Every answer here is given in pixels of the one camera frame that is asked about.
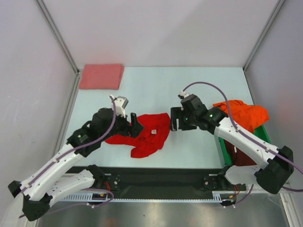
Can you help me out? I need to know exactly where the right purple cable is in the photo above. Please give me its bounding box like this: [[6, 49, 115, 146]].
[[181, 81, 303, 192]]

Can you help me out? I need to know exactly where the slotted cable duct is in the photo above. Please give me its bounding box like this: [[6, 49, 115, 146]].
[[59, 191, 236, 203]]

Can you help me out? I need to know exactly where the left aluminium frame post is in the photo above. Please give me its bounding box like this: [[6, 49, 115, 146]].
[[34, 0, 80, 75]]

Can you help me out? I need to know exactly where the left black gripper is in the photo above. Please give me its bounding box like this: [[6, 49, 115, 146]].
[[100, 108, 144, 141]]

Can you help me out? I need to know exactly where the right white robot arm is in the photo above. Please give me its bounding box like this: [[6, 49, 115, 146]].
[[170, 92, 294, 194]]

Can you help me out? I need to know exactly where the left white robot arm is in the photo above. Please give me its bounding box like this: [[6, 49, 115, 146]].
[[8, 107, 144, 221]]

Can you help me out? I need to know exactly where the right aluminium frame post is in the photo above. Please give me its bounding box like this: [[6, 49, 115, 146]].
[[242, 0, 286, 73]]

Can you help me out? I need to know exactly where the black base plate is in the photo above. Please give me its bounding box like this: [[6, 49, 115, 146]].
[[66, 166, 247, 200]]

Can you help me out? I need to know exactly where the folded pink t-shirt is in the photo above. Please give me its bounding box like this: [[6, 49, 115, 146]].
[[79, 64, 125, 90]]

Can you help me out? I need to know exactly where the aluminium frame post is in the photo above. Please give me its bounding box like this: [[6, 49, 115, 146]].
[[242, 0, 286, 73], [34, 0, 80, 75]]

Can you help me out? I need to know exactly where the green plastic bin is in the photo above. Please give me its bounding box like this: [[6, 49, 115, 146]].
[[219, 124, 271, 166]]

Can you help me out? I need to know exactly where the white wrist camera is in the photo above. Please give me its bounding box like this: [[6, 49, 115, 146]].
[[109, 95, 129, 118], [178, 90, 190, 99]]

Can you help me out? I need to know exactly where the orange t-shirt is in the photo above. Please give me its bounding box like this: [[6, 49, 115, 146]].
[[228, 100, 270, 133]]

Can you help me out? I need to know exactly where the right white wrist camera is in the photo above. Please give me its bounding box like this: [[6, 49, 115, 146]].
[[178, 90, 190, 99]]

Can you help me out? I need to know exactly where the left aluminium side rail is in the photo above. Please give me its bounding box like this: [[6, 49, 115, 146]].
[[51, 70, 82, 157]]

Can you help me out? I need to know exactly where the dark red t-shirt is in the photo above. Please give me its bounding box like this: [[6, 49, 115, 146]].
[[224, 140, 256, 166]]

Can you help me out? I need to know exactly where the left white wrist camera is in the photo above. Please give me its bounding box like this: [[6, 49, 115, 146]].
[[109, 95, 129, 118]]

